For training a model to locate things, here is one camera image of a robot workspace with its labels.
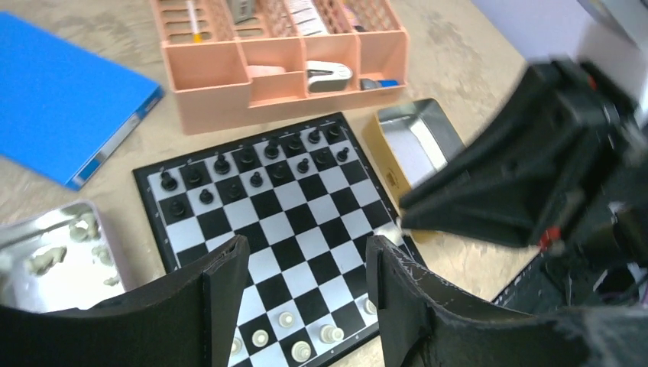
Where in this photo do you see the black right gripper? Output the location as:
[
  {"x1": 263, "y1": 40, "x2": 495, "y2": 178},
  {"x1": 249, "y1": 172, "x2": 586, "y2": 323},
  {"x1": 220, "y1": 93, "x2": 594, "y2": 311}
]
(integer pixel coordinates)
[{"x1": 399, "y1": 58, "x2": 647, "y2": 282}]

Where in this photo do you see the black and white chessboard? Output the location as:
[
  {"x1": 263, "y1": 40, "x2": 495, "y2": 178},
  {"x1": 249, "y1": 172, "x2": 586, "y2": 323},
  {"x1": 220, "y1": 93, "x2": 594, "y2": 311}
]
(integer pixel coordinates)
[{"x1": 133, "y1": 112, "x2": 397, "y2": 366}]

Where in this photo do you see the yellow tipped pen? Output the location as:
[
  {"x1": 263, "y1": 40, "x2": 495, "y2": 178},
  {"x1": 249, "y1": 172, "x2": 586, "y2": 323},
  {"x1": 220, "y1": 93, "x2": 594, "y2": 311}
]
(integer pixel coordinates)
[{"x1": 186, "y1": 0, "x2": 203, "y2": 43}]

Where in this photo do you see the gold empty tin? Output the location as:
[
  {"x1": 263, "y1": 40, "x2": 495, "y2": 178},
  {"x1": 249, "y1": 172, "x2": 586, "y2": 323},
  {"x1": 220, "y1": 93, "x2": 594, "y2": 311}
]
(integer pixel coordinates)
[{"x1": 361, "y1": 98, "x2": 467, "y2": 244}]

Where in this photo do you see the peach desk organizer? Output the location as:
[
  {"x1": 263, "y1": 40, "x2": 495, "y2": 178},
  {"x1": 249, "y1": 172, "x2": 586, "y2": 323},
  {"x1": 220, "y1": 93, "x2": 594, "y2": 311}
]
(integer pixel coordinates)
[{"x1": 151, "y1": 1, "x2": 410, "y2": 135}]

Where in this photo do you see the silver tin with white pieces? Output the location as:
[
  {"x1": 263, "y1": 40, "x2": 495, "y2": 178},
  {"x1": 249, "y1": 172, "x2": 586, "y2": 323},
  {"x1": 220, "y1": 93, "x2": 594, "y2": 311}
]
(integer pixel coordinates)
[{"x1": 1, "y1": 200, "x2": 137, "y2": 313}]

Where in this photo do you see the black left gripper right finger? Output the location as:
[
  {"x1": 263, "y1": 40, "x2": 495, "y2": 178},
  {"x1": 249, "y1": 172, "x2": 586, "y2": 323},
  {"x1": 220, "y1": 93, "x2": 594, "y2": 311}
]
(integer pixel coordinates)
[{"x1": 366, "y1": 235, "x2": 532, "y2": 366}]

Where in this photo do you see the teal small box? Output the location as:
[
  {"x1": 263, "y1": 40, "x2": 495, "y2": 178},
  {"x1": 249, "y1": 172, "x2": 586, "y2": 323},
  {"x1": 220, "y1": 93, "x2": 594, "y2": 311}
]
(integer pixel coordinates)
[{"x1": 226, "y1": 0, "x2": 256, "y2": 24}]

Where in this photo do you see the pink eraser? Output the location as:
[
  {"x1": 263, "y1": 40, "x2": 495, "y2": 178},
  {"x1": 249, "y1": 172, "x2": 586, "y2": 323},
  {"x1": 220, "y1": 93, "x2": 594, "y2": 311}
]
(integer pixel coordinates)
[{"x1": 246, "y1": 65, "x2": 287, "y2": 79}]

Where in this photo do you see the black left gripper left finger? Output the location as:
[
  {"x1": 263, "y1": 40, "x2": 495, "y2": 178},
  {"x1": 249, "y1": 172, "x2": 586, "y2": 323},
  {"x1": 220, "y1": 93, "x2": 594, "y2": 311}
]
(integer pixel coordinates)
[{"x1": 91, "y1": 235, "x2": 251, "y2": 367}]

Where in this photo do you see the white stapler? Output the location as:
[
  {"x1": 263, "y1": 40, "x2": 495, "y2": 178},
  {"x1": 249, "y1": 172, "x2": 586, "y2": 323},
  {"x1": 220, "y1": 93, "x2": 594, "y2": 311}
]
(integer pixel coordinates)
[{"x1": 306, "y1": 60, "x2": 354, "y2": 93}]

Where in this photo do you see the white chess pawn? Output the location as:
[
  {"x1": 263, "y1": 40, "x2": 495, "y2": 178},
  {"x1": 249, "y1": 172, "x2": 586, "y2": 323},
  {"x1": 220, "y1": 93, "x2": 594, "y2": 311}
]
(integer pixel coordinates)
[{"x1": 278, "y1": 311, "x2": 295, "y2": 329}]

